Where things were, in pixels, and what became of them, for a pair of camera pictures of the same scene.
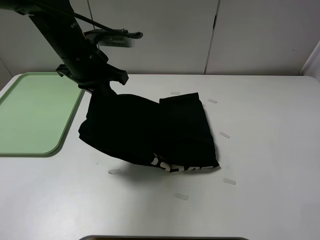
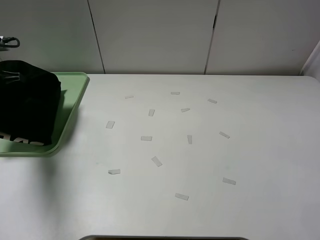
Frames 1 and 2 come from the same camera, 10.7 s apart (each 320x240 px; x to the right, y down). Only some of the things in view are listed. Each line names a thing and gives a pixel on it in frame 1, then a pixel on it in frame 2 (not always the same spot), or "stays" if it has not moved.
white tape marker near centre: (184, 197) stays
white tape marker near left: (114, 171) stays
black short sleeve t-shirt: (172, 133) → (29, 102)
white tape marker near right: (225, 180) stays
